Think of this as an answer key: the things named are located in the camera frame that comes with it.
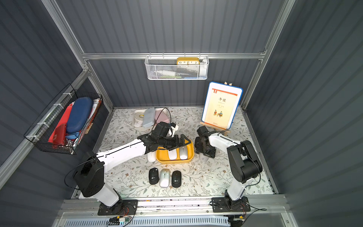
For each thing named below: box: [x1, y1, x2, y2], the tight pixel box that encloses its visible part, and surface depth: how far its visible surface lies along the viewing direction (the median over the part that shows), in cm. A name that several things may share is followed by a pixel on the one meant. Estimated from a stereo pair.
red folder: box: [47, 101, 75, 147], surface depth 68 cm
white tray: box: [133, 107, 170, 132], surface depth 111 cm
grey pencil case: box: [142, 107, 156, 128], surface depth 108 cm
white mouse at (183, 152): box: [179, 145, 188, 160], surface depth 95 cm
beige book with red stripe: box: [204, 87, 238, 130], surface depth 91 cm
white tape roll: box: [133, 109, 148, 128], surface depth 111 cm
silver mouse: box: [159, 168, 170, 189], surface depth 85 cm
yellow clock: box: [176, 57, 200, 65], surface depth 89 cm
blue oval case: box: [66, 96, 93, 134], surface depth 75 cm
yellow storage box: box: [155, 140, 195, 165], surface depth 92 cm
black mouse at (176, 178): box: [171, 170, 182, 188], surface depth 83 cm
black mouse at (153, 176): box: [148, 167, 160, 185], surface depth 84 cm
